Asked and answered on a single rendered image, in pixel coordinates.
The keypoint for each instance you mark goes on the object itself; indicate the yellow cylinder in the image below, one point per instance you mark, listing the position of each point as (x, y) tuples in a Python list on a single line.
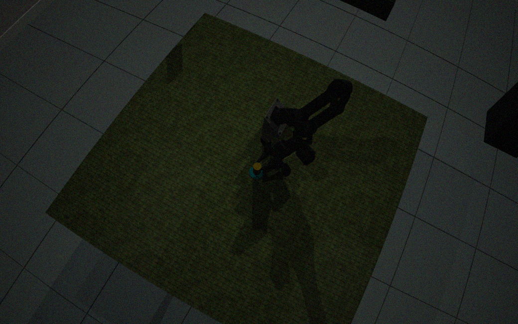
[(256, 168)]

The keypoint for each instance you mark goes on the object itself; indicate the cyan circle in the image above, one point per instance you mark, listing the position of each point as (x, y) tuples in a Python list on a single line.
[(255, 176)]

